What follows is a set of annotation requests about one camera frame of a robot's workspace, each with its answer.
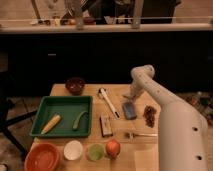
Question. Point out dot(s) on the blue sponge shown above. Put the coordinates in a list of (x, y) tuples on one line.
[(129, 111)]

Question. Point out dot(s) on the green plastic cup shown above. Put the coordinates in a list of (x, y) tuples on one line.
[(95, 152)]

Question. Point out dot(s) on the orange plastic bowl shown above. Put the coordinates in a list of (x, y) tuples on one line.
[(42, 157)]

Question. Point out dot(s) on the green plastic tray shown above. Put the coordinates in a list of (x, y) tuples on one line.
[(68, 107)]

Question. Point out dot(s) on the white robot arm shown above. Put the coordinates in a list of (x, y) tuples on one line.
[(181, 127)]

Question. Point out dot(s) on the black chair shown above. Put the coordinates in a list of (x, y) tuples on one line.
[(5, 106)]

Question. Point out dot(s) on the silver fork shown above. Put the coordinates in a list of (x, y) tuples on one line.
[(132, 135)]

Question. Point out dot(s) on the red bowl on counter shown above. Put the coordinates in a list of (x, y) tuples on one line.
[(89, 21)]

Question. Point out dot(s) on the wooden block brush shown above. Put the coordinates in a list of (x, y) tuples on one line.
[(106, 129)]

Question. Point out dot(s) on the yellow corn cob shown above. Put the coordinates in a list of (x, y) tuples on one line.
[(54, 120)]

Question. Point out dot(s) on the dark red grape bunch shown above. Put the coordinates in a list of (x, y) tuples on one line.
[(149, 115)]

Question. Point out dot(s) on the grey towel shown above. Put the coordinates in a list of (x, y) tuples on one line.
[(126, 95)]

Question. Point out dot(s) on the white plastic cup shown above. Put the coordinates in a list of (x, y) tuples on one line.
[(73, 150)]

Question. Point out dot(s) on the dark red bowl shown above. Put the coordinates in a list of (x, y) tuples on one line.
[(75, 85)]

